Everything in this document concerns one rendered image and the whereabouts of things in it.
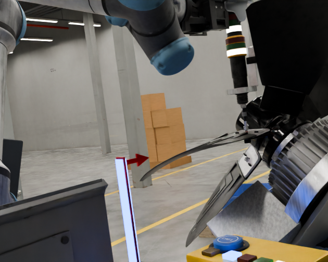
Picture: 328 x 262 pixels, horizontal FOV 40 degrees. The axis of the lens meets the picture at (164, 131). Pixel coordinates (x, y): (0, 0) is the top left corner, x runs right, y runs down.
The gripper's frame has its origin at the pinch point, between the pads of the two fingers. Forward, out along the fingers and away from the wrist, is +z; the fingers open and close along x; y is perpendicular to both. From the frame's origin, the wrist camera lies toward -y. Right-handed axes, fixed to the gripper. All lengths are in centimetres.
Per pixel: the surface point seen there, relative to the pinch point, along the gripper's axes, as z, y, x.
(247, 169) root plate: 1.2, 39.3, -5.2
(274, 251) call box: -38, 41, 31
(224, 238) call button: -39, 40, 24
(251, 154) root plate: 4.1, 36.0, -5.5
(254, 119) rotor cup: 0.9, 27.4, -0.6
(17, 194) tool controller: -35, 41, -61
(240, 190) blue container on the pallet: 264, 118, -244
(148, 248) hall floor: 154, 149, -267
